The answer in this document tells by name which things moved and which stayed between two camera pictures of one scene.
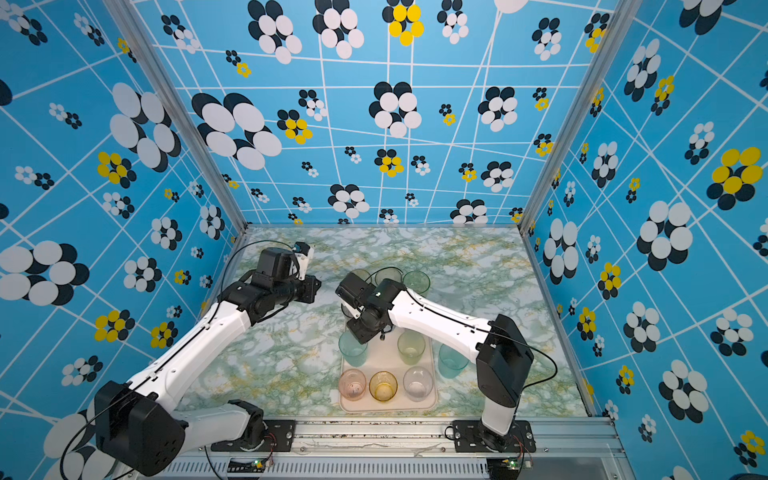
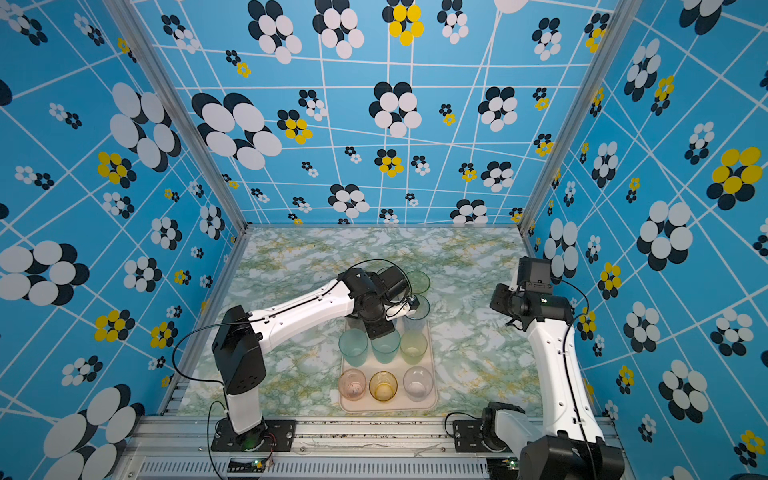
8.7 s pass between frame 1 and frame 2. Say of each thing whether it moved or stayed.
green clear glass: stayed
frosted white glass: stayed
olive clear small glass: stayed
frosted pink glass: stayed
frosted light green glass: stayed
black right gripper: moved
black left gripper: moved
